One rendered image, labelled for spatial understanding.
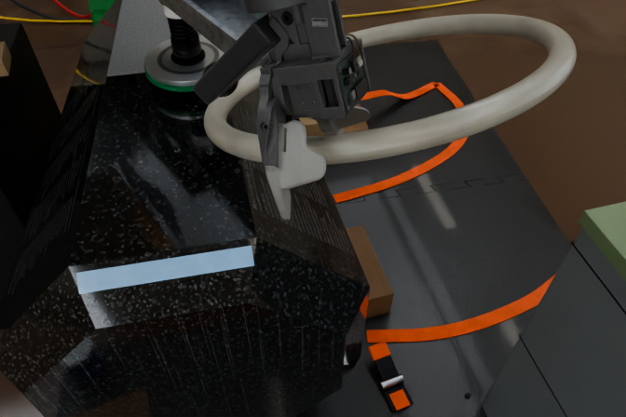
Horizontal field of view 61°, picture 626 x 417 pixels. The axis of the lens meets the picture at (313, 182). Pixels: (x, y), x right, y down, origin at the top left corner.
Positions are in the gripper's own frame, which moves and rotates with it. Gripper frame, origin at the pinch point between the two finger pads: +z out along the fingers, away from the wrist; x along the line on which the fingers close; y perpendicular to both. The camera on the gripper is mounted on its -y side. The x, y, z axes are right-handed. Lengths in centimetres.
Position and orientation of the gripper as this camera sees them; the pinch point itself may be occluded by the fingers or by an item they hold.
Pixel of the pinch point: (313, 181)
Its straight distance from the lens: 56.5
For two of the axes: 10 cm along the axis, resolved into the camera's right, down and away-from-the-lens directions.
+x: 4.1, -5.0, 7.6
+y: 8.8, 0.1, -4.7
